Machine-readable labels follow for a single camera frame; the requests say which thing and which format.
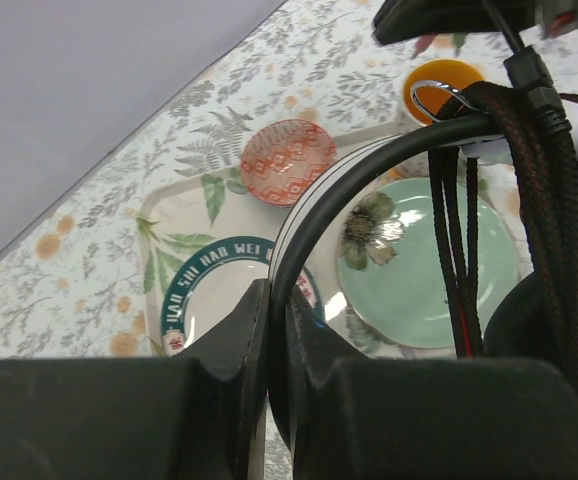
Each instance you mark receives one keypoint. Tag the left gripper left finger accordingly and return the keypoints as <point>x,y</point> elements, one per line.
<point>197,415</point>

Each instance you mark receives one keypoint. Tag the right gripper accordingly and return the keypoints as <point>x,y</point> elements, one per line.
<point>401,20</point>

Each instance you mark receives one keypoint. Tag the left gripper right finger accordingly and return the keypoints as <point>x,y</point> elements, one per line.
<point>354,417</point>

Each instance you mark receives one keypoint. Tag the white mug yellow inside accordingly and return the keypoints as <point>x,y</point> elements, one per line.
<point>453,72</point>

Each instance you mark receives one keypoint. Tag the white plate teal rim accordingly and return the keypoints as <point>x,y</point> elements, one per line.
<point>208,286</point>

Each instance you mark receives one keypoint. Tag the green floral plate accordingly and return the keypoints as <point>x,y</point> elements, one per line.
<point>389,268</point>

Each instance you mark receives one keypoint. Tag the floral serving tray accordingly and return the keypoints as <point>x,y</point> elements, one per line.
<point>177,221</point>

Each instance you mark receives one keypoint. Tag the floral tablecloth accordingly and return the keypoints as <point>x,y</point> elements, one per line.
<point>74,289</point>

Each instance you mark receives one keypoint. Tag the red patterned bowl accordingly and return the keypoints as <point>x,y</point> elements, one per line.
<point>283,159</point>

